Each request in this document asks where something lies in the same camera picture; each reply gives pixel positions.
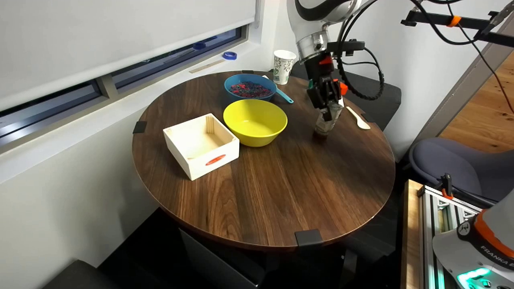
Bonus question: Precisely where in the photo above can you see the white plastic spoon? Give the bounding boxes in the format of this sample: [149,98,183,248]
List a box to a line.
[346,106,370,130]

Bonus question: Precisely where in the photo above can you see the grey office chair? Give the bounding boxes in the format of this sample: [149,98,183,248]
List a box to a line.
[407,138,514,207]

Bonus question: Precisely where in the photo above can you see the yellow bowl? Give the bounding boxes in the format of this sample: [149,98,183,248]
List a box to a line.
[223,98,287,147]

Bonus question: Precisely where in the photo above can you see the robot base with orange ring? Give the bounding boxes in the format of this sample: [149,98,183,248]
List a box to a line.
[431,192,514,289]

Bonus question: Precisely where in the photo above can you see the blue bowl with candies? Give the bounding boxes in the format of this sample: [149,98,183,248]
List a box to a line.
[223,73,276,99]

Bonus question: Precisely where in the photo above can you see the white roller blind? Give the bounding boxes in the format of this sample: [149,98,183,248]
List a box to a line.
[0,0,255,109]

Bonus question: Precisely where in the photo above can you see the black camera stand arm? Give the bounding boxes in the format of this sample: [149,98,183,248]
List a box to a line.
[401,9,514,46]

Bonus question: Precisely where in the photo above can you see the white wooden box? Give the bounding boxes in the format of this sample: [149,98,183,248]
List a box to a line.
[162,114,239,181]

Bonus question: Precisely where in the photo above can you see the blue plastic spoon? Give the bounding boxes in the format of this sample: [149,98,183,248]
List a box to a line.
[261,73,293,104]

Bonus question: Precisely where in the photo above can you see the round wooden table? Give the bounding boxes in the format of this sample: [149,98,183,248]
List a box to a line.
[131,73,395,252]

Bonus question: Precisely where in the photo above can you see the white paper cup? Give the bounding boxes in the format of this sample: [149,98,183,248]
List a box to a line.
[272,49,297,85]

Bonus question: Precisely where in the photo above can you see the salt bottle with red cap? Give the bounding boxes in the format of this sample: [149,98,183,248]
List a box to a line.
[314,80,348,136]

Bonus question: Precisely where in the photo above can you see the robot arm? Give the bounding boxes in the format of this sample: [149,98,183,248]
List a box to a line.
[285,0,375,122]

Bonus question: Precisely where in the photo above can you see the blue tape roll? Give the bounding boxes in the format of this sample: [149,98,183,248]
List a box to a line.
[221,51,237,59]

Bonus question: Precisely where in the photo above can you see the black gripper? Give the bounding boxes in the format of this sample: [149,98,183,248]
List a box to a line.
[305,53,345,122]

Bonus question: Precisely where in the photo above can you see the black chair behind table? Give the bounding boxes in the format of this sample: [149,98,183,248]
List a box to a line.
[289,59,403,131]

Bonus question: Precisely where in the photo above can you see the aluminium frame rail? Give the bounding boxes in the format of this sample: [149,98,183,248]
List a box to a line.
[399,179,478,289]

